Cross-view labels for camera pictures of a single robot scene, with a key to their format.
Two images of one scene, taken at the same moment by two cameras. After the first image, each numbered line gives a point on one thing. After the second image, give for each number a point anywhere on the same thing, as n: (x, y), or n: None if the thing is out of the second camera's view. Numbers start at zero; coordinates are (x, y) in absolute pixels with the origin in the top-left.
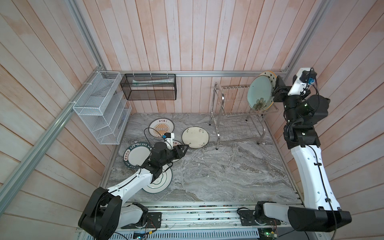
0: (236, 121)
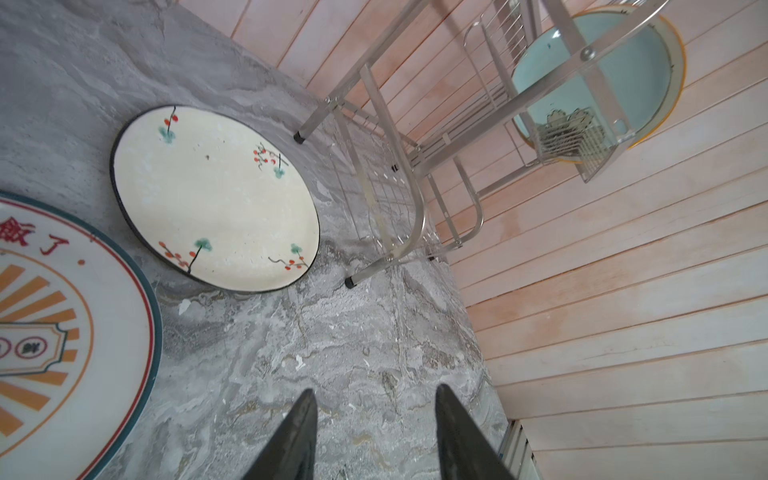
0: (470, 89)
